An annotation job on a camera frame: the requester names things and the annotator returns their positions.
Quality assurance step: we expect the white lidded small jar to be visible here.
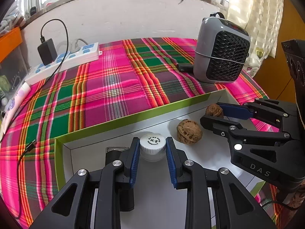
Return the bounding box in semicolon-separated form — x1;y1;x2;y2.
140;133;166;162

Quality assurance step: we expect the black heater plug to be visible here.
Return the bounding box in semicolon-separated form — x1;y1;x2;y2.
177;64;193;73

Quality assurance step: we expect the orange lidded storage bin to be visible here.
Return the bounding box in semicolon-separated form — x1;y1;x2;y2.
1;27;28;94

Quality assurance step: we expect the heart patterned curtain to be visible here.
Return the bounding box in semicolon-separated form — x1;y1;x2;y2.
227;0;284;77

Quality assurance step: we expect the brown walnut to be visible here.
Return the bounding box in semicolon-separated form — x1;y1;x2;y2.
205;103;224;118
177;119;203;145

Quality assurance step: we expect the plaid pink bedsheet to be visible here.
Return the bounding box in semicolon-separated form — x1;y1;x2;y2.
1;37;267;228

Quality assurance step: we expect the white pink tube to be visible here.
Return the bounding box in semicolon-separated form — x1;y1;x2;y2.
2;82;31;133

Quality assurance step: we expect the black charging cable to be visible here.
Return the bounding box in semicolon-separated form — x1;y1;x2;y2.
0;19;69;220

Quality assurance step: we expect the green white shallow box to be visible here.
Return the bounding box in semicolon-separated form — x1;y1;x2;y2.
55;90;264;228

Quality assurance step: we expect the grey black space heater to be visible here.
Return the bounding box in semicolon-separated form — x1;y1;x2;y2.
193;12;250;83

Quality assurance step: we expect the black rectangular device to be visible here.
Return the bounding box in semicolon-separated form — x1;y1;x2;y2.
105;147;134;212

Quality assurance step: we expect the black power adapter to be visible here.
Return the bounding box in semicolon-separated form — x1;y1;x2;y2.
37;37;57;66

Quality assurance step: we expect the white blue power strip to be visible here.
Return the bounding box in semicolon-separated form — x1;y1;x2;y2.
25;42;101;86

